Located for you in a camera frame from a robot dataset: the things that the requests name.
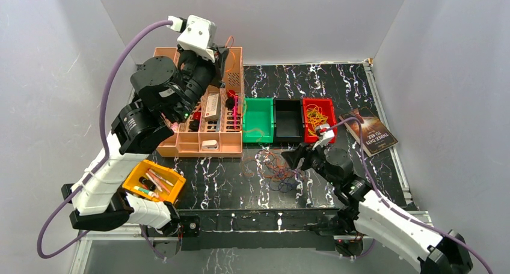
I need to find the orange wire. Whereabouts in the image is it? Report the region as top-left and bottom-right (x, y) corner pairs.
(223, 35), (298, 183)

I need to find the dark paperback book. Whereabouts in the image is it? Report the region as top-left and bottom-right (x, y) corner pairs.
(339, 107), (398, 157)

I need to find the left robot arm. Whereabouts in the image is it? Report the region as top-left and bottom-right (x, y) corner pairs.
(62, 46), (229, 236)

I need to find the white cardboard box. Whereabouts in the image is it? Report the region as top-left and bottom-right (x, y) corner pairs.
(203, 93), (221, 121)

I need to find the yellow tray with pens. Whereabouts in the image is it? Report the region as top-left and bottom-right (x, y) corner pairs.
(122, 160), (186, 204)

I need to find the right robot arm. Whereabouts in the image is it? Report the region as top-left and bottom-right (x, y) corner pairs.
(281, 143), (473, 273)

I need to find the red storage bin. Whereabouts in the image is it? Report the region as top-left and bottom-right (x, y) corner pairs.
(303, 98), (337, 143)

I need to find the yellow-green wire coil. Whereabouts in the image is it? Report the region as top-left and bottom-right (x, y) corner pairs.
(304, 105), (330, 137)

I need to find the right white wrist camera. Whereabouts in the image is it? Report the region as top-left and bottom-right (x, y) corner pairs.
(312, 123), (335, 150)

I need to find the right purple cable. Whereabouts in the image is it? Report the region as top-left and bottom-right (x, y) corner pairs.
(330, 117), (495, 274)

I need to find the beige plastic file organizer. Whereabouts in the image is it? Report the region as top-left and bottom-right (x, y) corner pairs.
(157, 46), (244, 157)

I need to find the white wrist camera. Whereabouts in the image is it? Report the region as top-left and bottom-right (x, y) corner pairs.
(167, 15), (217, 62)
(312, 123), (335, 150)

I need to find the black storage bin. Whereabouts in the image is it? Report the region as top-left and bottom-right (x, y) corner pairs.
(273, 99), (305, 144)

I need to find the red and black stamp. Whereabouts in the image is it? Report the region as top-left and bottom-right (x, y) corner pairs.
(188, 111), (201, 132)

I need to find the purple cable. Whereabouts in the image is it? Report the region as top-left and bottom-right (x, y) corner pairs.
(330, 117), (495, 274)
(36, 19), (176, 260)

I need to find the purple wire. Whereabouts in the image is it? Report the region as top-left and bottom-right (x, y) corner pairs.
(266, 160), (306, 194)

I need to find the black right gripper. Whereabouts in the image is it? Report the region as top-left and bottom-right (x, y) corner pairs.
(281, 139), (339, 187)

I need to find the green storage bin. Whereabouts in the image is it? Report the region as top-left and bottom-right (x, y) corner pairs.
(242, 98), (275, 144)

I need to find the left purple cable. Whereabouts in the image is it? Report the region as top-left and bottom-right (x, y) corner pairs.
(36, 19), (176, 260)

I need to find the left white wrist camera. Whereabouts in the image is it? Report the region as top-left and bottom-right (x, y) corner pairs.
(167, 15), (217, 62)

